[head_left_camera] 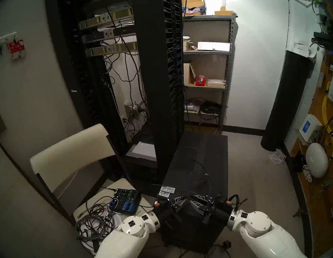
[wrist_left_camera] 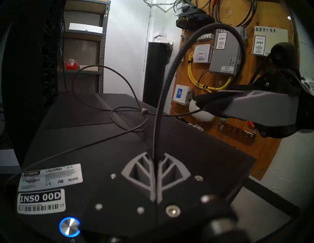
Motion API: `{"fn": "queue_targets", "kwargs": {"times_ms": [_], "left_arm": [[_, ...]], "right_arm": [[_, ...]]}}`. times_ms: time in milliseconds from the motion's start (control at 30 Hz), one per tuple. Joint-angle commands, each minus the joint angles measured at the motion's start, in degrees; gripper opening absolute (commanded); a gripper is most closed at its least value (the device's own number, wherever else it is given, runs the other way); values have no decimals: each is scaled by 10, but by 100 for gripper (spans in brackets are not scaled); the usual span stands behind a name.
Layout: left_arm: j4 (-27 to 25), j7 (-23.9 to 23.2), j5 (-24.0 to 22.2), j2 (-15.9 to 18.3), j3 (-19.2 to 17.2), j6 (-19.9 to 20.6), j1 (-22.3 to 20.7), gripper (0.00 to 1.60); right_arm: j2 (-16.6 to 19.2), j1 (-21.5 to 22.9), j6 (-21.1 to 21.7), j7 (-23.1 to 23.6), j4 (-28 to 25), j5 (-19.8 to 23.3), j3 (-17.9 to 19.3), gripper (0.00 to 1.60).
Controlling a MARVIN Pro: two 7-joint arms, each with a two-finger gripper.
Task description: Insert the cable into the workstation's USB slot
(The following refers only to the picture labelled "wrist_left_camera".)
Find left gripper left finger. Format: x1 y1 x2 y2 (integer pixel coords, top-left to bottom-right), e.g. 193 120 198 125
121 152 157 203

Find thick black cable loops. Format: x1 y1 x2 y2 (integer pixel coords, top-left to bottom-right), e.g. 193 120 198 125
210 0 258 27

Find white ciena labelled box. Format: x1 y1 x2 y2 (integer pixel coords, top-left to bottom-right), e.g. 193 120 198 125
193 44 213 64

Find black braided USB cable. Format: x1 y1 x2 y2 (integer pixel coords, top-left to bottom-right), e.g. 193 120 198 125
5 23 247 184

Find white flat box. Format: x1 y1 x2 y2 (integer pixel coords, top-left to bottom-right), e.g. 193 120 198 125
69 23 104 34

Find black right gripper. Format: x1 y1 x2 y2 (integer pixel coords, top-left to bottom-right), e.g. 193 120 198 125
192 69 314 139

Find white oval dome device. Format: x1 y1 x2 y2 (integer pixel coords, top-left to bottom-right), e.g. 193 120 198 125
189 99 216 122

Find black workstation tower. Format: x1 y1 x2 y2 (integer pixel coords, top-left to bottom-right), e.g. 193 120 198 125
4 93 257 243

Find copper ground bar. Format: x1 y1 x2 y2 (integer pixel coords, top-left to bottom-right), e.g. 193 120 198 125
217 120 258 146

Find tall black cylinder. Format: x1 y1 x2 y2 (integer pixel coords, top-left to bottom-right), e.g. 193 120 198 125
143 42 173 109

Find white flat device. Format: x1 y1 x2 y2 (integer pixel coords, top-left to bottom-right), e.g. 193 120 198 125
0 149 21 174

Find cream AT&T enclosure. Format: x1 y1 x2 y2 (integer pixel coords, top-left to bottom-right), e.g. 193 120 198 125
252 26 289 56

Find yellow cable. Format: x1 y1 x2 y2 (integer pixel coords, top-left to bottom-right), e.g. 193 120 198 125
188 51 232 93

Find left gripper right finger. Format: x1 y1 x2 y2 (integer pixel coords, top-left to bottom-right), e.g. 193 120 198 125
157 153 191 204

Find grey AT&T enclosure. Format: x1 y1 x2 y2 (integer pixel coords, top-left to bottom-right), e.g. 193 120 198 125
209 26 247 76

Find grey metal shelving unit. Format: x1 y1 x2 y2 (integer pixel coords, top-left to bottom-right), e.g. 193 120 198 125
58 0 111 95

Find small white boxes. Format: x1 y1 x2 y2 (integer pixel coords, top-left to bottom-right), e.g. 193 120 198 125
153 32 173 45

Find white box blue label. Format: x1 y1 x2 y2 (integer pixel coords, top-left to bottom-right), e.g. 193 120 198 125
172 85 193 106

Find black wall router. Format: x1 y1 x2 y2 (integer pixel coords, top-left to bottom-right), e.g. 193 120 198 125
175 9 216 31

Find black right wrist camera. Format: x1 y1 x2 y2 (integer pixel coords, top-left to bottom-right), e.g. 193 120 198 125
269 42 300 73

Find white patch block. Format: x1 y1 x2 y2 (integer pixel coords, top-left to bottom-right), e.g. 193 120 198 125
197 33 215 42

